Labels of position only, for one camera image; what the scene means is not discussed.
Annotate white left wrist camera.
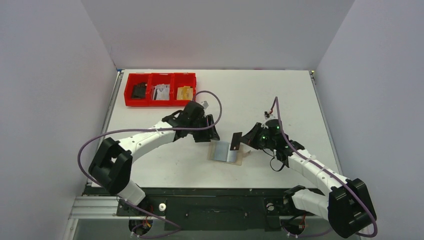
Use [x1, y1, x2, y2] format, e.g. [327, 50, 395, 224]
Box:
[199, 100, 209, 110]

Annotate red three-compartment bin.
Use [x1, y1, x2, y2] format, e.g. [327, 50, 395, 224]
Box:
[124, 72, 197, 107]

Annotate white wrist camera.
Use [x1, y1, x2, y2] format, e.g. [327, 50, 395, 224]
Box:
[199, 100, 209, 110]
[264, 110, 277, 121]

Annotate black credit card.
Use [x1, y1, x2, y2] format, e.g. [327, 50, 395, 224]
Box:
[229, 132, 242, 151]

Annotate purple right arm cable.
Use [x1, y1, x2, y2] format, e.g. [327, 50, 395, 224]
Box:
[269, 96, 379, 239]

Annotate black cards in bin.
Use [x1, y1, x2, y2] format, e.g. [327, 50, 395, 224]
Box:
[131, 82, 147, 100]

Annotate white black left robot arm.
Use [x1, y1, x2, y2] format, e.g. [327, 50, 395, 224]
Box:
[88, 100, 219, 206]

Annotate white cards in bin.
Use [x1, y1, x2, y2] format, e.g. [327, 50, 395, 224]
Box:
[152, 84, 170, 101]

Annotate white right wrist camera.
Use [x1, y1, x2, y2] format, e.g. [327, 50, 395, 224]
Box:
[264, 110, 277, 121]

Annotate yellow cards in bin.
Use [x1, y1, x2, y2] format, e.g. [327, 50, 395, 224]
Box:
[176, 86, 194, 101]

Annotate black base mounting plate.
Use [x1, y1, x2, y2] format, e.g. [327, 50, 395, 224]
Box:
[115, 187, 316, 233]

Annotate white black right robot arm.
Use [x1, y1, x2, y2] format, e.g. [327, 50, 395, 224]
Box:
[240, 119, 377, 238]

